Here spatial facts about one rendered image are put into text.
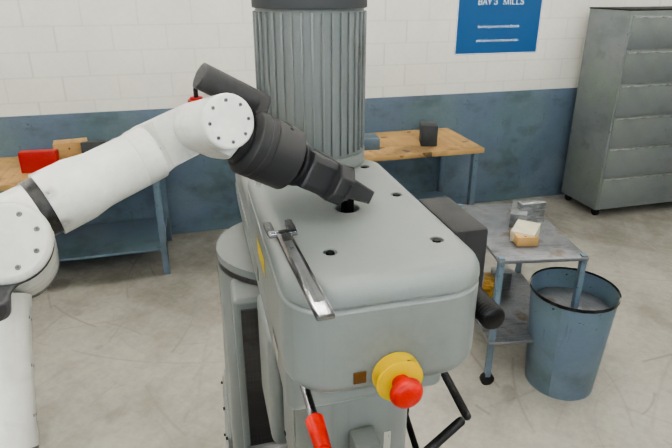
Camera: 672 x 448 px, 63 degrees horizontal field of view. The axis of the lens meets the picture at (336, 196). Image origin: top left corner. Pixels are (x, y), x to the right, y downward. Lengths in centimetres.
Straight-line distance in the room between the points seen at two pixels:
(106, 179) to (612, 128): 547
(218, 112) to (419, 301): 32
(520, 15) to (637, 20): 101
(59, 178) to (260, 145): 23
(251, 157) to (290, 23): 30
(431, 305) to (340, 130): 40
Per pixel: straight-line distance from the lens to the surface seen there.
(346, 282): 63
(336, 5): 91
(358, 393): 84
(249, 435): 154
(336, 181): 73
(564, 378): 344
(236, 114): 65
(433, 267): 67
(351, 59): 95
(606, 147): 590
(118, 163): 63
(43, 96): 515
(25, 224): 58
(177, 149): 72
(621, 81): 578
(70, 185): 62
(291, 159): 70
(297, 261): 65
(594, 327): 326
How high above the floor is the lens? 220
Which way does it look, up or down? 21 degrees down
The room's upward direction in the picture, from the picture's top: straight up
